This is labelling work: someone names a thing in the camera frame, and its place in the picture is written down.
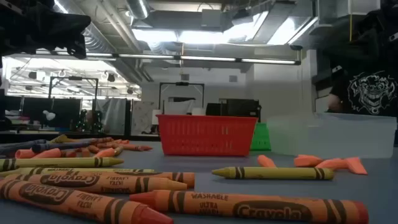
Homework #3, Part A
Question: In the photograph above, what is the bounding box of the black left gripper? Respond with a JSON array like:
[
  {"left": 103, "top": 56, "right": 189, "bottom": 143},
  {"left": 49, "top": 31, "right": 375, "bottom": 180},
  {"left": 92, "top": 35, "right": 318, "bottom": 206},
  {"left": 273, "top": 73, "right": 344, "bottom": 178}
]
[{"left": 0, "top": 0, "right": 91, "bottom": 60}]

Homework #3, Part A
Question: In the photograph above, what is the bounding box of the red Crayola crayon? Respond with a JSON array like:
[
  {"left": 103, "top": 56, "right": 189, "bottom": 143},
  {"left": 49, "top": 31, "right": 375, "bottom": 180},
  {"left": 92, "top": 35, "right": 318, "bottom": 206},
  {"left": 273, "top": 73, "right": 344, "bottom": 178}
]
[
  {"left": 118, "top": 143, "right": 154, "bottom": 152},
  {"left": 0, "top": 178, "right": 174, "bottom": 224},
  {"left": 89, "top": 136, "right": 115, "bottom": 145},
  {"left": 129, "top": 189, "right": 370, "bottom": 224}
]

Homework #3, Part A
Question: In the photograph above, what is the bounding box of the person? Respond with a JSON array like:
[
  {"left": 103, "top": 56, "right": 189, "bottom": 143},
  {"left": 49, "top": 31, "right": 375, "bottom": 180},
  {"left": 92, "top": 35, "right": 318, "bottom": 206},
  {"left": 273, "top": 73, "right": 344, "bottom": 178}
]
[{"left": 326, "top": 63, "right": 398, "bottom": 118}]

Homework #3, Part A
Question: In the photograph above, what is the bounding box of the black partition screen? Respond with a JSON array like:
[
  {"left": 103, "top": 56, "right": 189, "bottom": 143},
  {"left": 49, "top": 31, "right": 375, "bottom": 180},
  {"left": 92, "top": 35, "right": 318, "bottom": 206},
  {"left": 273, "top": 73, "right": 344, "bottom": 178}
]
[{"left": 4, "top": 95, "right": 82, "bottom": 129}]

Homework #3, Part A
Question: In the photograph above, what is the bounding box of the white desk lamp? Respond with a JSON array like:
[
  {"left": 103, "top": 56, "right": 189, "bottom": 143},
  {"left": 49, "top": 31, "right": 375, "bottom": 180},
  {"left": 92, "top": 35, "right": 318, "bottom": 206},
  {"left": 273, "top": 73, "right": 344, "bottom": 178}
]
[{"left": 42, "top": 109, "right": 57, "bottom": 122}]

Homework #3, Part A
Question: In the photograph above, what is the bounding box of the grey hanging cloth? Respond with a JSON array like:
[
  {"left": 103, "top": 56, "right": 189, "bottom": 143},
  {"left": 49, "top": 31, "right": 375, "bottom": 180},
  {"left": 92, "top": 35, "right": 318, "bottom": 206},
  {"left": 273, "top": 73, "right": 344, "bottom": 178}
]
[{"left": 96, "top": 98, "right": 127, "bottom": 136}]

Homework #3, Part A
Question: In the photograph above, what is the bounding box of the yellow Crayola crayon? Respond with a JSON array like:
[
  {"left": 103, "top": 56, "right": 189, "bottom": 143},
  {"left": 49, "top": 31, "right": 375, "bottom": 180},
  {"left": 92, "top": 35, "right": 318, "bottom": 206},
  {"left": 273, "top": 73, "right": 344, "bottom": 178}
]
[
  {"left": 0, "top": 167, "right": 155, "bottom": 179},
  {"left": 49, "top": 134, "right": 78, "bottom": 144},
  {"left": 0, "top": 157, "right": 125, "bottom": 172},
  {"left": 211, "top": 166, "right": 335, "bottom": 181}
]

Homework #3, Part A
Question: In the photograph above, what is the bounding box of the clear plastic container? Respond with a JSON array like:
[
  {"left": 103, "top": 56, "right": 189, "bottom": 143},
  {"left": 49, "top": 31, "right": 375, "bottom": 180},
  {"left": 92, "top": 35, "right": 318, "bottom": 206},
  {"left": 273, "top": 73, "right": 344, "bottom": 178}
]
[{"left": 266, "top": 111, "right": 398, "bottom": 159}]

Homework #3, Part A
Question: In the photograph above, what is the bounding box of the white box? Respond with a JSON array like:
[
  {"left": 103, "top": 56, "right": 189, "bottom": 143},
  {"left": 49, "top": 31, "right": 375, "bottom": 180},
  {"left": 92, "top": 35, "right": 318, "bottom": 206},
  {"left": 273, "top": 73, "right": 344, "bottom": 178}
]
[{"left": 151, "top": 109, "right": 163, "bottom": 126}]

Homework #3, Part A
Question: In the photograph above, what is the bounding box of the white draped sheet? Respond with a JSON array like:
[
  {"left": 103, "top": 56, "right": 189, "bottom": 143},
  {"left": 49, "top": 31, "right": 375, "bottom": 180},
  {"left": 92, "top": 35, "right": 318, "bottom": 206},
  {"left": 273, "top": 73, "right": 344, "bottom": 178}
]
[{"left": 164, "top": 99, "right": 196, "bottom": 115}]

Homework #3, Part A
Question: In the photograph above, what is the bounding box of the long LED light bar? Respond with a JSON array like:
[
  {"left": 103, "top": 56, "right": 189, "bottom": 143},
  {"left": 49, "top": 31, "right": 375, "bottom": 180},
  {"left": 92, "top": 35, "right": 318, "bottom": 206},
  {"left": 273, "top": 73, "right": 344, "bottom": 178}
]
[{"left": 6, "top": 50, "right": 302, "bottom": 66}]

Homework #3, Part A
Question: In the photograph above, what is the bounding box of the grey ceiling unit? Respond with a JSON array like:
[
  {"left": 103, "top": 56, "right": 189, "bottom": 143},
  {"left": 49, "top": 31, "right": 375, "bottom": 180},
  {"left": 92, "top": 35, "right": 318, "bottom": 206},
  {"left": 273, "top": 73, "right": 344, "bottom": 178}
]
[{"left": 201, "top": 8, "right": 223, "bottom": 32}]

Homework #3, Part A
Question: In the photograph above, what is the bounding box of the green slotted plastic basket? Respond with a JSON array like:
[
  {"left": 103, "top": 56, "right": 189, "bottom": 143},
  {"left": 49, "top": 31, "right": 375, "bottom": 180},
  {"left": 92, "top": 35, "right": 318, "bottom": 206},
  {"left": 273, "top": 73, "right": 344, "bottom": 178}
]
[{"left": 250, "top": 122, "right": 272, "bottom": 152}]

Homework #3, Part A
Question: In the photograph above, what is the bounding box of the black monitor block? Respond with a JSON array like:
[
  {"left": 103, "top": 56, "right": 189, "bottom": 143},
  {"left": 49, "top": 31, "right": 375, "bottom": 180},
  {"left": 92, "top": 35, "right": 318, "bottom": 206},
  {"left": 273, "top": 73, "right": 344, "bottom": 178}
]
[{"left": 205, "top": 98, "right": 262, "bottom": 123}]

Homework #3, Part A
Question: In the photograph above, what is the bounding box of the red slotted plastic basket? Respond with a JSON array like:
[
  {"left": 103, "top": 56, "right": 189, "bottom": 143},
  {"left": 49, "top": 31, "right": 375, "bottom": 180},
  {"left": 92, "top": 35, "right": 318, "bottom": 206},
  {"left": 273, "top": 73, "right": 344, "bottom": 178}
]
[{"left": 155, "top": 114, "right": 259, "bottom": 157}]

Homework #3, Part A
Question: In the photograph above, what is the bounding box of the yellow hanging cable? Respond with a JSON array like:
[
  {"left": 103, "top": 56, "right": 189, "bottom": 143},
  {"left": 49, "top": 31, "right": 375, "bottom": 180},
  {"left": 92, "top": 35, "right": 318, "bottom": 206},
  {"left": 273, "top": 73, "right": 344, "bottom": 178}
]
[{"left": 348, "top": 14, "right": 354, "bottom": 44}]

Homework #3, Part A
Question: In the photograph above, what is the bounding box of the black gantry frame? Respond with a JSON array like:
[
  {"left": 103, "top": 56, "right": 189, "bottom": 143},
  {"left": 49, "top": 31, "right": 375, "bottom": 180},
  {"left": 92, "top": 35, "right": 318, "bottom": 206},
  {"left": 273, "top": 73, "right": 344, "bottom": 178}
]
[
  {"left": 158, "top": 82, "right": 205, "bottom": 110},
  {"left": 48, "top": 76, "right": 100, "bottom": 125}
]

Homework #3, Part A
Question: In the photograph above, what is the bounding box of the silver ventilation duct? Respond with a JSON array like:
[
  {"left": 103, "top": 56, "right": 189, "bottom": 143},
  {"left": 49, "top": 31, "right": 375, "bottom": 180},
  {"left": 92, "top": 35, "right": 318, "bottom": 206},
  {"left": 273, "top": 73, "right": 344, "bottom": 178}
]
[{"left": 125, "top": 0, "right": 150, "bottom": 21}]

